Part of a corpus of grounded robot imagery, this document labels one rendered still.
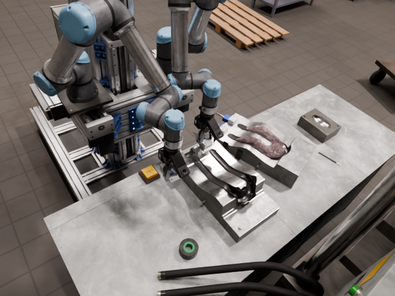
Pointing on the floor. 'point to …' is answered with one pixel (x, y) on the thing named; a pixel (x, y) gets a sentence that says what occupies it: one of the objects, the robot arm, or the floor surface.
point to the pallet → (239, 23)
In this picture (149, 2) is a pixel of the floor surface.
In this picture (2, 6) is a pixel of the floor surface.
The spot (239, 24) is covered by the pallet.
